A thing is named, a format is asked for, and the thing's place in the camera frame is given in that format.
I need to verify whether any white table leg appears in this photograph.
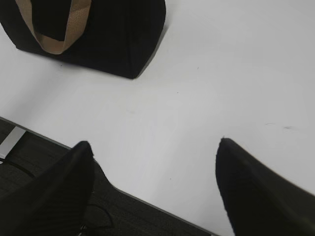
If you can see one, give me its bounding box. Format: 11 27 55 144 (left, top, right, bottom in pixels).
0 126 26 159

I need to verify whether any black bag with tan handles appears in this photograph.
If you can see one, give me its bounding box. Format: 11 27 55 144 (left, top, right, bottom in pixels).
0 0 166 79

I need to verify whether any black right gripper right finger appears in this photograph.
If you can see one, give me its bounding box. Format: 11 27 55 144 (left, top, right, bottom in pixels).
216 138 315 236

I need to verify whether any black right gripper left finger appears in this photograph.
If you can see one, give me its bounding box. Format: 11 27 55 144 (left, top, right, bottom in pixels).
0 141 95 236

